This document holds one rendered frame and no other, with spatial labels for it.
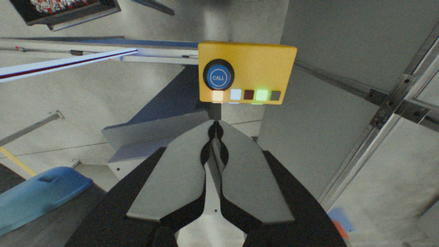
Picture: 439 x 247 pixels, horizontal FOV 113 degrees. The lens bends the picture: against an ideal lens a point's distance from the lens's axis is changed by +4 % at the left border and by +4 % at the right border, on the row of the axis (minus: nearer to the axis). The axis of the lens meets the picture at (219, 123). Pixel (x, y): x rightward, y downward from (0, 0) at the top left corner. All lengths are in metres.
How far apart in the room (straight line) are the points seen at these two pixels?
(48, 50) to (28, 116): 1.86
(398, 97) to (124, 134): 0.72
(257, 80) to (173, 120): 0.24
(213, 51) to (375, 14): 0.55
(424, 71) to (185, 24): 1.23
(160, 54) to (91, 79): 1.34
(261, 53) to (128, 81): 1.44
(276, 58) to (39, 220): 0.36
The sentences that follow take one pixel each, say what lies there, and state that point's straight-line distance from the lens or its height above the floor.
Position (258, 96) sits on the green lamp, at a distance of 0.28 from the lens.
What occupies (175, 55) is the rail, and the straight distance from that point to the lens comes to 0.51.
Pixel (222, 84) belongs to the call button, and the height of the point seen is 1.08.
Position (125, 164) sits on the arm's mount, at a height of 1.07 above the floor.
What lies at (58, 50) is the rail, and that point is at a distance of 0.69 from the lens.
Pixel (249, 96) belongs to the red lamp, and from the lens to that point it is 0.28.
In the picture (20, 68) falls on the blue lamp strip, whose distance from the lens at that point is 0.31.
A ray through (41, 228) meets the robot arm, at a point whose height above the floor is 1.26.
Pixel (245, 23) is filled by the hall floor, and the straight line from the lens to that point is 1.35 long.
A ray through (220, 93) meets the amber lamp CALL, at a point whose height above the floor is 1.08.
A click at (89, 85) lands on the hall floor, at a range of 1.85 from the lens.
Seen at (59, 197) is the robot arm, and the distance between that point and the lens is 0.27.
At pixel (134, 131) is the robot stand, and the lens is 0.47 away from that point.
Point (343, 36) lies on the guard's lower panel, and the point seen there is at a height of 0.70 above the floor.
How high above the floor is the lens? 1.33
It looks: 59 degrees down
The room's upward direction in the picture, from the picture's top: 179 degrees counter-clockwise
